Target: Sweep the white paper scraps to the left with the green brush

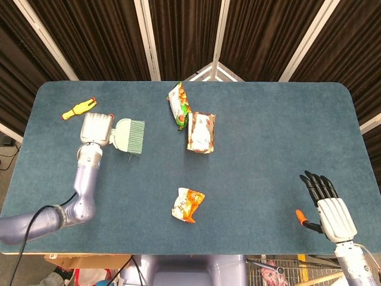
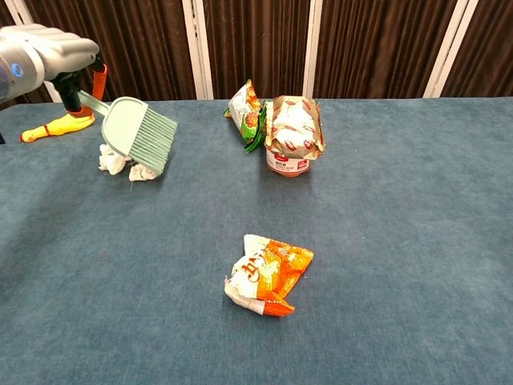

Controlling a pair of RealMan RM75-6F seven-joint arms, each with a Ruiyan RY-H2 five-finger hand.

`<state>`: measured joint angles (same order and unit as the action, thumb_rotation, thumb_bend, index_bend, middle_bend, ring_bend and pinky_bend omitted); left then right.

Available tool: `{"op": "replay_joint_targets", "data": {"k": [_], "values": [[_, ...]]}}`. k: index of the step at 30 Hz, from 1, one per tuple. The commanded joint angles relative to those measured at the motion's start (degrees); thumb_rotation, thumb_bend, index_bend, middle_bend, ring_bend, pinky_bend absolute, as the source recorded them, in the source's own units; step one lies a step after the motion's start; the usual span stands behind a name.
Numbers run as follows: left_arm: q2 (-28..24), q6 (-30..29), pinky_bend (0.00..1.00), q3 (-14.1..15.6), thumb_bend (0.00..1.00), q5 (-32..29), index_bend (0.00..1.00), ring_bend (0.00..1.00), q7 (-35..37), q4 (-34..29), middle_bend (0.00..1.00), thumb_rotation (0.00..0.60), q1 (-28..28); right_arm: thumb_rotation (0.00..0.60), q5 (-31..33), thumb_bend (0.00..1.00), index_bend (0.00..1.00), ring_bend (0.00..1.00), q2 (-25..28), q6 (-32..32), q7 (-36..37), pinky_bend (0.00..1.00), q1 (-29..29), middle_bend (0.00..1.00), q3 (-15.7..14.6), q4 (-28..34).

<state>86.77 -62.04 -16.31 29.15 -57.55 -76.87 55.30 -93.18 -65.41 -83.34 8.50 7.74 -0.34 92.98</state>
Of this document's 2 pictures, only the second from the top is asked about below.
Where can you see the crumpled white tissue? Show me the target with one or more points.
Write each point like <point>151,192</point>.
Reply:
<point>138,173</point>
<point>110,162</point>

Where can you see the green orange snack bag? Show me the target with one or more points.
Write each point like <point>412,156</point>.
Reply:
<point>246,116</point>

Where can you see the yellow rubber chicken toy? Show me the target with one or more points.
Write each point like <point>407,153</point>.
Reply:
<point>52,128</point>

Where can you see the red label plastic cup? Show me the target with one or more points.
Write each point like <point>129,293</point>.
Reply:
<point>288,166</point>

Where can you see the dark brown curtain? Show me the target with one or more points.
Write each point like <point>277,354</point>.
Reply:
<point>256,48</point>

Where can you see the blue felt table cover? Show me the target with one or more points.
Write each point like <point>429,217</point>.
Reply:
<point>401,240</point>

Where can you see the orange white chips bag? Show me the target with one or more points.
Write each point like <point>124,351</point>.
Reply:
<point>264,276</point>

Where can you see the small green broom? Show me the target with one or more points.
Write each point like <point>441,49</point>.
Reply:
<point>124,124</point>

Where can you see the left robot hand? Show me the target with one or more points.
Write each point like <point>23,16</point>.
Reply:
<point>68,52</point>

